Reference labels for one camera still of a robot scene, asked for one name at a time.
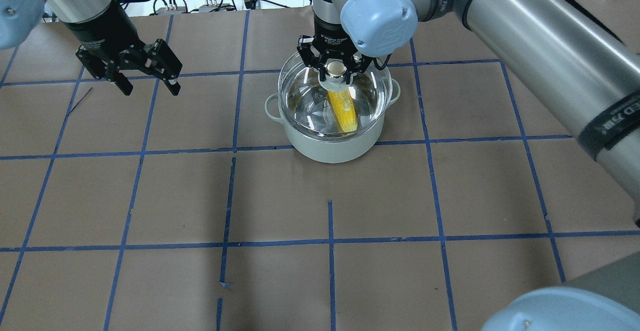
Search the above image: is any glass pot lid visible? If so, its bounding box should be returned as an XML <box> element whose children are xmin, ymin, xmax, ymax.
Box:
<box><xmin>277</xmin><ymin>54</ymin><xmax>402</xmax><ymax>142</ymax></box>

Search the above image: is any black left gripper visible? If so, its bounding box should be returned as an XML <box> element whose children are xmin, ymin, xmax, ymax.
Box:
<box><xmin>66</xmin><ymin>6</ymin><xmax>183</xmax><ymax>96</ymax></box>

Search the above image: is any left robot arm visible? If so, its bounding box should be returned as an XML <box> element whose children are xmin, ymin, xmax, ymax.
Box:
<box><xmin>0</xmin><ymin>0</ymin><xmax>183</xmax><ymax>96</ymax></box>

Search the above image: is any pale green cooking pot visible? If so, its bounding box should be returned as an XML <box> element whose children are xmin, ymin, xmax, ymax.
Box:
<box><xmin>263</xmin><ymin>76</ymin><xmax>402</xmax><ymax>164</ymax></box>

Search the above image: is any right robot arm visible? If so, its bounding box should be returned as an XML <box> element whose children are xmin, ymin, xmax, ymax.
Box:
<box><xmin>297</xmin><ymin>0</ymin><xmax>640</xmax><ymax>224</ymax></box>

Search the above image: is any yellow corn cob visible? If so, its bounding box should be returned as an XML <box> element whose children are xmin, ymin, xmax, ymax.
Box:
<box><xmin>327</xmin><ymin>89</ymin><xmax>358</xmax><ymax>133</ymax></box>

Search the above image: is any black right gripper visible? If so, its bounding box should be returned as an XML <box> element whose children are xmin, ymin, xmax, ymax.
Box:
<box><xmin>297</xmin><ymin>19</ymin><xmax>377</xmax><ymax>74</ymax></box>

